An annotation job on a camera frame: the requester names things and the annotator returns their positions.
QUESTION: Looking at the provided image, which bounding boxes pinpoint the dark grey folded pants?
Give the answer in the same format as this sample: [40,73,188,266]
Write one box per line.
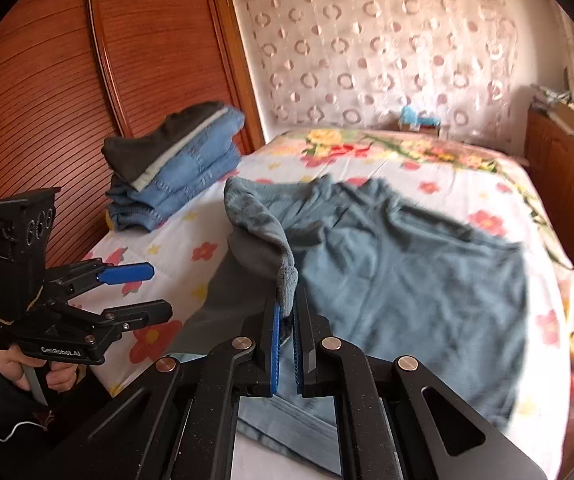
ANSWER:
[102,101,225,183]

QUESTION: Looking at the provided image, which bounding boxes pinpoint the pile of packets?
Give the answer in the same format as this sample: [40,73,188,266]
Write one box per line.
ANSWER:
[530,82,574,151]

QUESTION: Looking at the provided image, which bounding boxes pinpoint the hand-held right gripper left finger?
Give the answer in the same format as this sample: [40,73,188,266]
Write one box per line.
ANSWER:
[49,287,288,480]

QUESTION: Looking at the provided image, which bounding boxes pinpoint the pink circle-patterned curtain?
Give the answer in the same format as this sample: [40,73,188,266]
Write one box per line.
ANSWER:
[232,0,523,131]

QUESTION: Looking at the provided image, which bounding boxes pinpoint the person's left hand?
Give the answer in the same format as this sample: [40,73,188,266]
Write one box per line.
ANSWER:
[0,347,79,394]

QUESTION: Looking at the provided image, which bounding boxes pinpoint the blue toy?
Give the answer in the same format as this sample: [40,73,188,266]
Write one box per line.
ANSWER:
[399,105,441,134]

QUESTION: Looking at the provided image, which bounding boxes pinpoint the white wall pipe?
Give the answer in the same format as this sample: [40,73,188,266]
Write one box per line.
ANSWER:
[561,10,574,102]

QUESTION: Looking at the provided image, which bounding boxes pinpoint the floral blanket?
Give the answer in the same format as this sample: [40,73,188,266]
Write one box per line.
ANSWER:
[272,127,574,461]

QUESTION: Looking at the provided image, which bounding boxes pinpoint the wooden cabinet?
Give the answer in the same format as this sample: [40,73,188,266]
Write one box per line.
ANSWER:
[522,110,574,301]

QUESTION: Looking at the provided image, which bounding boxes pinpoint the wooden slatted wardrobe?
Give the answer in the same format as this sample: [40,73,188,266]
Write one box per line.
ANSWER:
[0,0,268,311]

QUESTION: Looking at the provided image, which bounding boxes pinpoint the light grey folded pants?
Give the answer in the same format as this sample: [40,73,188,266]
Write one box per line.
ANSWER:
[132,105,233,192]

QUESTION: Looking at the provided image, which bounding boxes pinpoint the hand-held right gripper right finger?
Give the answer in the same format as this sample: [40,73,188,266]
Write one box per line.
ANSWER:
[292,290,548,480]

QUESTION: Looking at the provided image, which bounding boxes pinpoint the white floral bed sheet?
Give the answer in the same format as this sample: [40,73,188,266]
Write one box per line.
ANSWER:
[74,150,574,480]

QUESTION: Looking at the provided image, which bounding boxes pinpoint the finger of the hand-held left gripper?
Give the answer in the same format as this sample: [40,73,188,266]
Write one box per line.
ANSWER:
[67,258,156,297]
[94,300,174,334]

